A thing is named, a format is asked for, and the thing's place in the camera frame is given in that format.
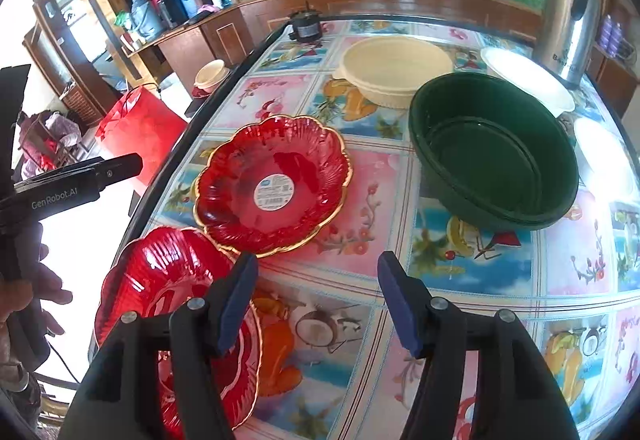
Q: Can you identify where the stainless steel thermos jug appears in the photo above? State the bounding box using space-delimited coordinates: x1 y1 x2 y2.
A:
535 0 603 91

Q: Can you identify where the plain red scalloped plate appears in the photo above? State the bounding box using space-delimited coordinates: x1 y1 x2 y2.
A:
94 226 263 440

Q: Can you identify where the dark framed dining table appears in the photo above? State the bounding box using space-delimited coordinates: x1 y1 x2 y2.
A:
87 15 640 440

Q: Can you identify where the red paper bag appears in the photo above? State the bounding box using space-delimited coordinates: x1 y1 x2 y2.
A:
95 85 188 186

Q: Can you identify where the dark thermos flask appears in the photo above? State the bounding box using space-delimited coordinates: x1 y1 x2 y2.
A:
159 0 188 26

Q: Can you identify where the wooden display cabinet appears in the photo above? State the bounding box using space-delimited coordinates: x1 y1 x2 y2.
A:
22 0 126 121

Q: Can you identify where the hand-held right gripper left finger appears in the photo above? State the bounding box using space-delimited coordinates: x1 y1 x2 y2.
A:
57 251 260 440

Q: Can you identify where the red plate with round sticker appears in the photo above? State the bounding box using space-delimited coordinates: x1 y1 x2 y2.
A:
192 115 354 258

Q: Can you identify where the small black motor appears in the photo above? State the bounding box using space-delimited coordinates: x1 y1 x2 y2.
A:
287 9 328 42

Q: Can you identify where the fruit print tablecloth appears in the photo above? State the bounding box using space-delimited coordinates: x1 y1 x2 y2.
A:
150 18 640 440

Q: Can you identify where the white plate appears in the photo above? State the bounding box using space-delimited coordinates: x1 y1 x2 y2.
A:
572 117 623 201

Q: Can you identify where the green plate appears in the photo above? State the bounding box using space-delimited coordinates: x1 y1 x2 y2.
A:
407 72 581 232

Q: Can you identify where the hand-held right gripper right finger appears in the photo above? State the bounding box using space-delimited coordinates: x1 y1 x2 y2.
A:
376 251 583 440

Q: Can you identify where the white paper bowl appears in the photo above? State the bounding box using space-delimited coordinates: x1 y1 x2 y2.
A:
480 46 577 118

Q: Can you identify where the light blue water jug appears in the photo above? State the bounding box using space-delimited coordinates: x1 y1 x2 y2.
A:
131 0 163 38

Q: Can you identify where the cream ridged bowl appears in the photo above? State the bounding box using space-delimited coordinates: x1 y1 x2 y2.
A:
332 63 453 110
341 36 456 81

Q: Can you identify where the wooden side counter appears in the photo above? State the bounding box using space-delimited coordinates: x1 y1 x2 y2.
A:
120 5 256 86

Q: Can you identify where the dark wooden chair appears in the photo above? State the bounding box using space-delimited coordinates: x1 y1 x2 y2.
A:
19 113 86 177

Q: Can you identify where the person's left hand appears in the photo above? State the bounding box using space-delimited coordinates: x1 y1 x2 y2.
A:
21 227 74 338

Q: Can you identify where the cream bowl with handles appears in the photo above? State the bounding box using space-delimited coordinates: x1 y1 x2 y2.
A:
194 59 231 91

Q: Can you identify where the wooden aquarium cabinet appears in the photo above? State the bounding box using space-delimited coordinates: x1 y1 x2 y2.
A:
240 0 546 46

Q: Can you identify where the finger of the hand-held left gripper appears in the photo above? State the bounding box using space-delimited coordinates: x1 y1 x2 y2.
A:
14 154 144 196

